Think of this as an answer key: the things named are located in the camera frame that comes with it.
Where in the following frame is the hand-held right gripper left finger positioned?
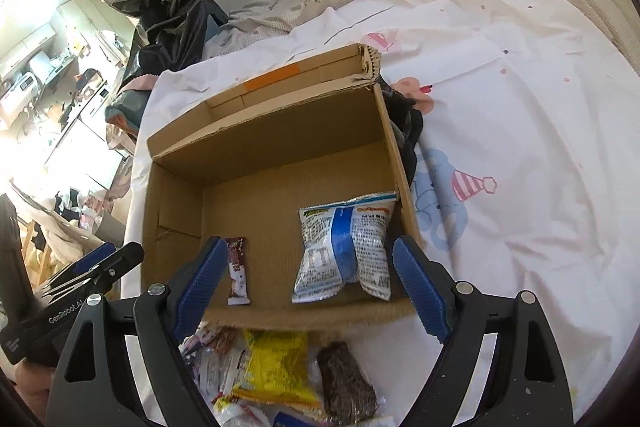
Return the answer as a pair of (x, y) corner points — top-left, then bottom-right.
(47, 235), (231, 427)

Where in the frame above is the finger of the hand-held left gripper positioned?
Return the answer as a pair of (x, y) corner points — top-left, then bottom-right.
(42, 242), (146, 303)
(35, 241), (120, 294)

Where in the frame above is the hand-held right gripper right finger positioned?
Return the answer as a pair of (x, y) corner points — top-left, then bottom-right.
(392, 234), (576, 427)

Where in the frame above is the small brown snack bar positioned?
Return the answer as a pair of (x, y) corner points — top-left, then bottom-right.
(223, 236), (252, 306)

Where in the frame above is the blue and white snack bag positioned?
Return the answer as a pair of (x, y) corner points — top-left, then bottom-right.
(291, 191), (398, 304)

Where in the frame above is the pile of small snack packets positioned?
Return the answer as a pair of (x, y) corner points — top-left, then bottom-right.
(179, 321), (301, 427)

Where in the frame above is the yellow snack packet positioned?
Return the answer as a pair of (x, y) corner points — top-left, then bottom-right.
(232, 329), (322, 410)

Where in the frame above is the dark brown snack packet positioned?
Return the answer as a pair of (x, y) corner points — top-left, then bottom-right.
(316, 341), (379, 426)

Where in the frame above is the cardboard box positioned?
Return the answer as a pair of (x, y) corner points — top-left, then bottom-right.
(141, 42), (426, 333)

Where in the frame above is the black chair back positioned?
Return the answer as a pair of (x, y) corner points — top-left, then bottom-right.
(0, 194), (30, 313)

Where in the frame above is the white cabinet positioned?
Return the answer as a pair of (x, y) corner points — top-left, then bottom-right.
(44, 92), (137, 188)

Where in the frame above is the patterned cloth bundle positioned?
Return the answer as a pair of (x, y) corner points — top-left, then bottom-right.
(104, 74), (162, 145)

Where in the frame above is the dark cloth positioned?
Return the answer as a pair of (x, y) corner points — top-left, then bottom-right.
(375, 74), (426, 188)

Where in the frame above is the white kitchen appliance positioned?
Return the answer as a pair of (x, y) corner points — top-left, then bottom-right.
(1, 73), (40, 108)

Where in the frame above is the white printed duvet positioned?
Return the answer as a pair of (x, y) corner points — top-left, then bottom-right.
(127, 0), (640, 424)

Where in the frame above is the beige ribbed blanket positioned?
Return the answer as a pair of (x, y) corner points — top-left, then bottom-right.
(547, 0), (640, 75)

